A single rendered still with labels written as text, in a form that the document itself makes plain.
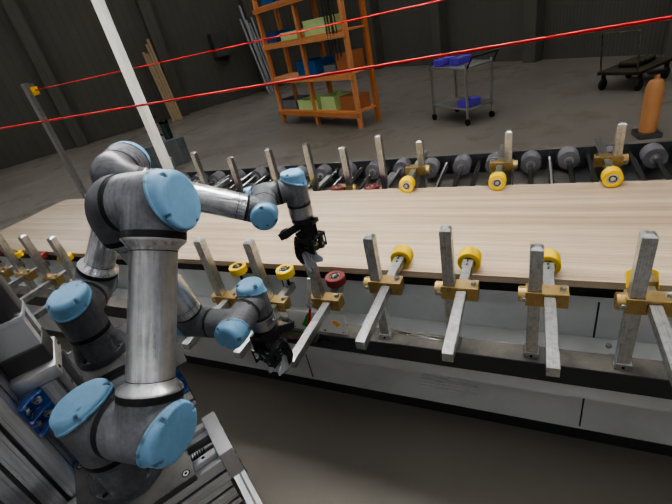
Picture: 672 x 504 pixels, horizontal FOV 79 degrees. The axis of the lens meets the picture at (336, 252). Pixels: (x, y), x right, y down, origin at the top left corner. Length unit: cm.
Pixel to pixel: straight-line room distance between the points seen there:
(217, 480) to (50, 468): 37
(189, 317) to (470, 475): 143
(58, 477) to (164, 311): 54
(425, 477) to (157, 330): 152
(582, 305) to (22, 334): 161
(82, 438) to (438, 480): 150
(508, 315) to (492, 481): 74
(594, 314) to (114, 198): 150
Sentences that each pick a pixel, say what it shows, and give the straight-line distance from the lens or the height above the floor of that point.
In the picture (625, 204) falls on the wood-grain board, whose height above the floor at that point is 90.
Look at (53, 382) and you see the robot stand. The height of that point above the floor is 121.
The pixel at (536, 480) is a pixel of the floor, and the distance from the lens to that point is 208.
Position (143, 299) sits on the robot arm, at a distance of 80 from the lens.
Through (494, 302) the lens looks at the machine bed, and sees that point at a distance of 166.
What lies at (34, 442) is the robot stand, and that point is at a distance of 115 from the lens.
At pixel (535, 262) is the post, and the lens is 129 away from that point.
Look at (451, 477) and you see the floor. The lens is 206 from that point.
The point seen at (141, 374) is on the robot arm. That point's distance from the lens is 81.
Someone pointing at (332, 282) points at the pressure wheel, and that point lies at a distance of 158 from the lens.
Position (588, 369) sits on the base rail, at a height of 70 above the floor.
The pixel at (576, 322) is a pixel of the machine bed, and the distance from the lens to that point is 170.
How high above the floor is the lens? 178
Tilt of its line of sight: 30 degrees down
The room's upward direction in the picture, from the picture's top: 13 degrees counter-clockwise
